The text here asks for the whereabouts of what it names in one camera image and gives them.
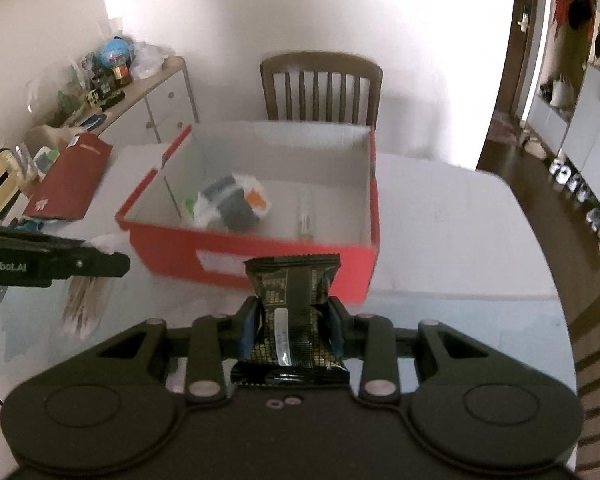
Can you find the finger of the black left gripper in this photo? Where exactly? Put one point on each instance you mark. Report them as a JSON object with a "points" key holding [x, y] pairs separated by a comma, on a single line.
{"points": [[91, 262]]}

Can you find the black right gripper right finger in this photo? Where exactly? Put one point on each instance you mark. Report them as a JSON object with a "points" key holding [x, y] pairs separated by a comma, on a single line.
{"points": [[370, 339]]}

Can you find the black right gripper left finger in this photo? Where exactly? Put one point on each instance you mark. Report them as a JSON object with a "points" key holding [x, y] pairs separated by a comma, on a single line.
{"points": [[211, 341]]}

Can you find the black snack packet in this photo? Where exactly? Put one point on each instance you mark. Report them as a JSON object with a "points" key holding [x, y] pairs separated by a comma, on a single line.
{"points": [[298, 339]]}

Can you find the red paper bag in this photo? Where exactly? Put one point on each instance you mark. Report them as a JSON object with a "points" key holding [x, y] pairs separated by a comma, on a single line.
{"points": [[68, 188]]}

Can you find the white plastic snack bag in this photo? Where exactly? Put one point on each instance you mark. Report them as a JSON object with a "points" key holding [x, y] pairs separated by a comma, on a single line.
{"points": [[233, 203]]}

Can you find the red cardboard box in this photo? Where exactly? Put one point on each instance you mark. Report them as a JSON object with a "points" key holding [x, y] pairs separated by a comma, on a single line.
{"points": [[319, 177]]}

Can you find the white sideboard cabinet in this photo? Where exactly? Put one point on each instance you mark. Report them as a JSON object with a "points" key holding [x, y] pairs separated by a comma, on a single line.
{"points": [[154, 110]]}

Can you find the blue globe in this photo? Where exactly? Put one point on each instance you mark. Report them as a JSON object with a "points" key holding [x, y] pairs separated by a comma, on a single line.
{"points": [[115, 53]]}

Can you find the brown wooden chair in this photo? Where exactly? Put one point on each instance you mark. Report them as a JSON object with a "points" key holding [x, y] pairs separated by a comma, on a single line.
{"points": [[319, 86]]}

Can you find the dark wooden door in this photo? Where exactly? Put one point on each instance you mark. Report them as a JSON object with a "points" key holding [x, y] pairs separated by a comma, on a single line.
{"points": [[517, 56]]}

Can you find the white wall cabinet unit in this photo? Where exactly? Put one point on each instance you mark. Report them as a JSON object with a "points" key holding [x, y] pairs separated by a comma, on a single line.
{"points": [[565, 110]]}

